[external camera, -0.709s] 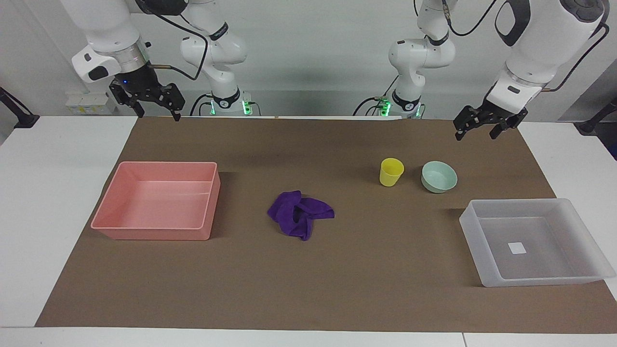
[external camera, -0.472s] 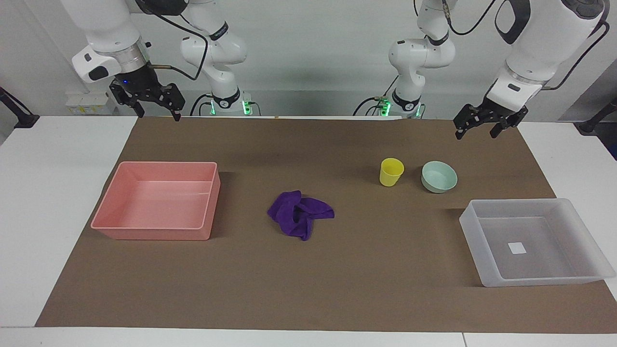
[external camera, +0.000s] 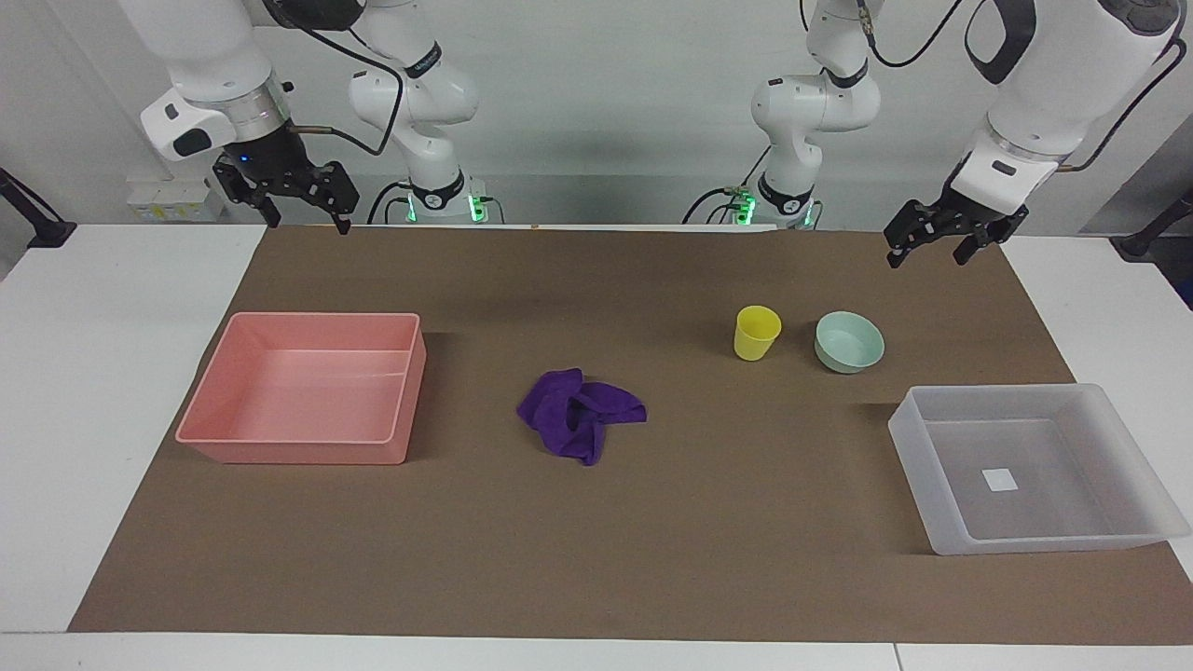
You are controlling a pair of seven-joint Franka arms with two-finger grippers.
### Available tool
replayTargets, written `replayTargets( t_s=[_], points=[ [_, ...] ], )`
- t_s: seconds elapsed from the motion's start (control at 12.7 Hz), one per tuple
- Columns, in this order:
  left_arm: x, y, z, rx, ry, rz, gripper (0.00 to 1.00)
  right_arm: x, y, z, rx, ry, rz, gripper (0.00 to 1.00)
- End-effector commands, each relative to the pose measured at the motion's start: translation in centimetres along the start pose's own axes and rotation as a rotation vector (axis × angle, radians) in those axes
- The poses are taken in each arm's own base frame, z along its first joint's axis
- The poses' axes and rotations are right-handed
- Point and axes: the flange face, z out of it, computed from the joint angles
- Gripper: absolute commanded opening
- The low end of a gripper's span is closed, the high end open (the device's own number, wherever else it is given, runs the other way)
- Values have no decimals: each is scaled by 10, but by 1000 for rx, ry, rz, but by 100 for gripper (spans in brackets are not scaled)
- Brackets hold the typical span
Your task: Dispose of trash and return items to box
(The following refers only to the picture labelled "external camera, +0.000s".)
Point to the yellow plastic cup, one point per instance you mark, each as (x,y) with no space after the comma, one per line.
(755,340)

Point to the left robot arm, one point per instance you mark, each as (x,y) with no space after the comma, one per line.
(1044,84)

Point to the light green bowl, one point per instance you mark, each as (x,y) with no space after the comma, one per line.
(848,347)

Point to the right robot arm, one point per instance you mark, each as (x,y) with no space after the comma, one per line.
(424,89)

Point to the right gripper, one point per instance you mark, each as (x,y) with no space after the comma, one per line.
(268,154)

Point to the black stand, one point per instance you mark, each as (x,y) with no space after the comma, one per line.
(42,228)
(1151,238)

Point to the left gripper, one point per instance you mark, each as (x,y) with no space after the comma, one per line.
(979,222)

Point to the translucent white plastic bin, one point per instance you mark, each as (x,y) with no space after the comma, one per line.
(1025,485)

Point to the pink plastic bin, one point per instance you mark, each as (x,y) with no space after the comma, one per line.
(308,401)

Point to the purple cloth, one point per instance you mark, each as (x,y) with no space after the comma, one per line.
(582,410)

